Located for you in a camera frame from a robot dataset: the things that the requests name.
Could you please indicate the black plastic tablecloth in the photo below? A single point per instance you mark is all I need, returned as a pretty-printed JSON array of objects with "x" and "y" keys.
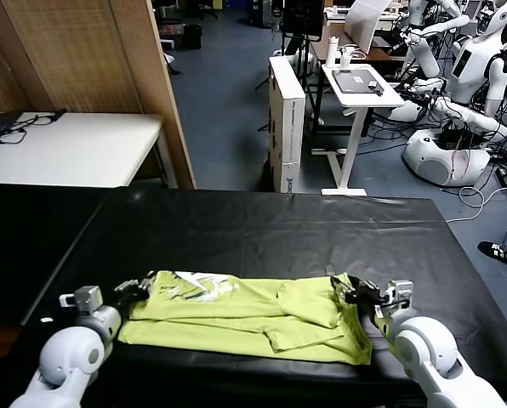
[{"x": 258, "y": 238}]

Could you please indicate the white rectangular table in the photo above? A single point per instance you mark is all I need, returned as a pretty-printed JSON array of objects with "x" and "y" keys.
[{"x": 75, "y": 149}]

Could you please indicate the yellow-green printed t-shirt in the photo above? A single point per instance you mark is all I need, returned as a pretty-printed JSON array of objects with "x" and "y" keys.
[{"x": 236, "y": 314}]

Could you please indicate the grey closed laptop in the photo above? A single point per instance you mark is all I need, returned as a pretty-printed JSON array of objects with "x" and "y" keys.
[{"x": 352, "y": 81}]

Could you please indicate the white standing desk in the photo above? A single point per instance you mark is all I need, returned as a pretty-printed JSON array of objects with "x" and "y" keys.
[{"x": 364, "y": 98}]

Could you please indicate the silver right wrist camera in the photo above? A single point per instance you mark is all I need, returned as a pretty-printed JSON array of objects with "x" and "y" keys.
[{"x": 400, "y": 293}]

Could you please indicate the white cup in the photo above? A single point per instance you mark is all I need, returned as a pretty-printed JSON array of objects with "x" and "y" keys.
[{"x": 346, "y": 59}]

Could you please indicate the large white humanoid robot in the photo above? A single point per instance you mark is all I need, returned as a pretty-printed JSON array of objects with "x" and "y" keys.
[{"x": 470, "y": 72}]

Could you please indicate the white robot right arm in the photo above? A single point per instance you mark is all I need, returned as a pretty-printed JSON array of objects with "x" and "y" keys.
[{"x": 428, "y": 353}]

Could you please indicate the white humanoid robot raised arm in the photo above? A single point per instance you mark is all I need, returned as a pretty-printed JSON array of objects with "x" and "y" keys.
[{"x": 425, "y": 55}]

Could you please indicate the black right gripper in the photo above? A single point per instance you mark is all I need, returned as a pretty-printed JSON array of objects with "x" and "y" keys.
[{"x": 368, "y": 297}]

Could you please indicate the black power bar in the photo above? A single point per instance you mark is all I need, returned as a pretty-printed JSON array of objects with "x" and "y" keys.
[{"x": 59, "y": 115}]

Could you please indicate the black white-striped sneaker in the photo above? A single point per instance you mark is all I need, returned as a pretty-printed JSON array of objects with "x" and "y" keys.
[{"x": 496, "y": 251}]

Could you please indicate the white shoe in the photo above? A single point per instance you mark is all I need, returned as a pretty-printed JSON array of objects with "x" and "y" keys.
[{"x": 171, "y": 64}]

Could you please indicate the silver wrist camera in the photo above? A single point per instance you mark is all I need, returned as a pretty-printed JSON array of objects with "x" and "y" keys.
[
  {"x": 85, "y": 298},
  {"x": 400, "y": 293}
]

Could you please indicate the black monitor on stand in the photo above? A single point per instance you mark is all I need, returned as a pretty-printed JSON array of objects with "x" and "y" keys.
[{"x": 302, "y": 17}]

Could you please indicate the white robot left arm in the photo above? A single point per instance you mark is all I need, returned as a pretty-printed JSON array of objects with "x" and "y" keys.
[{"x": 70, "y": 357}]

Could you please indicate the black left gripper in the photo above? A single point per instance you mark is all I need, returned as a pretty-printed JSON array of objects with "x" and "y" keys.
[{"x": 130, "y": 299}]

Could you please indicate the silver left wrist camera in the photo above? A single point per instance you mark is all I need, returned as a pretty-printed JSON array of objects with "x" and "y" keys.
[{"x": 85, "y": 298}]

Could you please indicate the brown wooden desk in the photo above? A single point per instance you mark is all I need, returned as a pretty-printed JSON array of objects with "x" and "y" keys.
[{"x": 383, "y": 54}]

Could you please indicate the black storage crate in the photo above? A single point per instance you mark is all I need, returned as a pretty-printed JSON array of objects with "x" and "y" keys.
[{"x": 192, "y": 37}]

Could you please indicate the tall white cardboard box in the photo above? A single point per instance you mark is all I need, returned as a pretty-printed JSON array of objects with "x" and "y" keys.
[{"x": 294, "y": 127}]

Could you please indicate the wooden woven partition screen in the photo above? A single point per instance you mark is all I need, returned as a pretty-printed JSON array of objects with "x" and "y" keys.
[{"x": 87, "y": 55}]

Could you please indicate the white curved panel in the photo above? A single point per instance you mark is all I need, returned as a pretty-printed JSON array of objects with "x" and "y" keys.
[{"x": 362, "y": 25}]

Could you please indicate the white water bottle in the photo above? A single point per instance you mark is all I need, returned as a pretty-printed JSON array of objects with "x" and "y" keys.
[{"x": 331, "y": 53}]

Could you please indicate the black adapter on laptop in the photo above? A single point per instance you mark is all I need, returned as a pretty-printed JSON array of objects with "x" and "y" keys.
[{"x": 376, "y": 88}]

